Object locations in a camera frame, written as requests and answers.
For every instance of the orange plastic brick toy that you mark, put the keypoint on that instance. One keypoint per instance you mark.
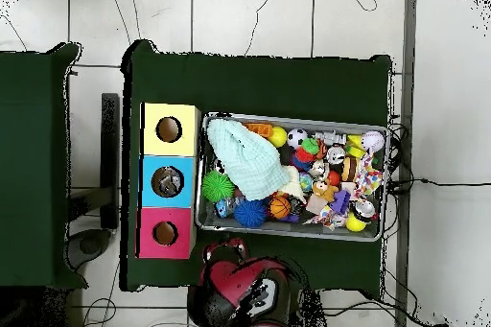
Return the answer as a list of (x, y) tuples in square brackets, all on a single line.
[(261, 129)]

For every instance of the small orange basketball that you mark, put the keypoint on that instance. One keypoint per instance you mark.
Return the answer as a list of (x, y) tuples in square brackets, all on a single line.
[(280, 207)]

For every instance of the dark green tablecloth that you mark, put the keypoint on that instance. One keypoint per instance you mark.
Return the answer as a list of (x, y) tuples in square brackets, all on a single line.
[(249, 85), (30, 189)]

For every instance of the black upright panel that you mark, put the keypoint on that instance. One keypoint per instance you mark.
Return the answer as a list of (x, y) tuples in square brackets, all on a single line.
[(110, 150)]

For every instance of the green spiky rubber ball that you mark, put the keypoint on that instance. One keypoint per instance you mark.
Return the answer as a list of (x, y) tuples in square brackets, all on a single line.
[(218, 187)]

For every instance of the small soccer ball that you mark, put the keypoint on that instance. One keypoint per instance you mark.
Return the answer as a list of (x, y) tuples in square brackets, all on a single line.
[(297, 138)]

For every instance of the clear blue plastic packet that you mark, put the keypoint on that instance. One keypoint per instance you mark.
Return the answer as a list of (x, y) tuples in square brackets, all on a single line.
[(168, 187)]

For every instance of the wooden box with three holes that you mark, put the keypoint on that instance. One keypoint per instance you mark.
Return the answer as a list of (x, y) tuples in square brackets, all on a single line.
[(151, 148)]

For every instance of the yellow plastic ball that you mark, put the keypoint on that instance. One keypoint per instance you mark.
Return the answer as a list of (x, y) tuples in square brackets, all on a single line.
[(278, 137)]

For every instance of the mint green waffle cloth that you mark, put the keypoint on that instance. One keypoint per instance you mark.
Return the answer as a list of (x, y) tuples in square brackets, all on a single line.
[(249, 166)]

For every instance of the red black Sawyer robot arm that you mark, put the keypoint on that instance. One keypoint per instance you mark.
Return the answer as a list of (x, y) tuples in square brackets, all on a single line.
[(230, 281)]

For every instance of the brown plush monkey toy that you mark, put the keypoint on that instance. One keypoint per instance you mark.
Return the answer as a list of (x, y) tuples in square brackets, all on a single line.
[(326, 191)]

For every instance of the white baseball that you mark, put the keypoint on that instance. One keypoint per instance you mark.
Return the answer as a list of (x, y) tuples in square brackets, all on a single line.
[(373, 141)]

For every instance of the blue spiky rubber ball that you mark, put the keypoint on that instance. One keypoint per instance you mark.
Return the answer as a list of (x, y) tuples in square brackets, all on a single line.
[(250, 213)]

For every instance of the dark grey round base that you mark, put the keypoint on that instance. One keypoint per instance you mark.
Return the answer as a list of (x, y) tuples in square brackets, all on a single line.
[(90, 246)]

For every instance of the grey metal bar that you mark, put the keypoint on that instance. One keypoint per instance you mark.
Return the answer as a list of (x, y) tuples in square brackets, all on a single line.
[(409, 35)]

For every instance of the green spiky creature toy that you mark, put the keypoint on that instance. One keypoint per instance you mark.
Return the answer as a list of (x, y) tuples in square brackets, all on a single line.
[(310, 146)]

